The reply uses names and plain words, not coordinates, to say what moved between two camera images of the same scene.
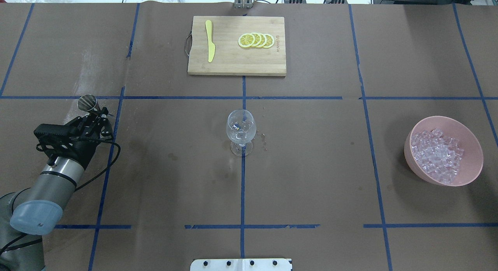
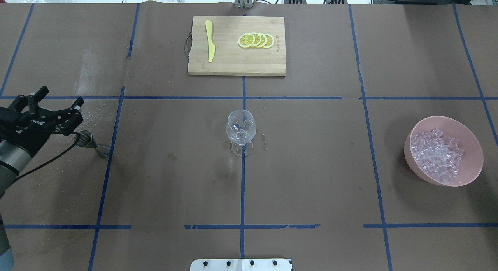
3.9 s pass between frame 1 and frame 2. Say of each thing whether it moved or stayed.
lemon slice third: stayed
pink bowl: stayed
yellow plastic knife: stayed
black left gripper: moved
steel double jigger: moved
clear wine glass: stayed
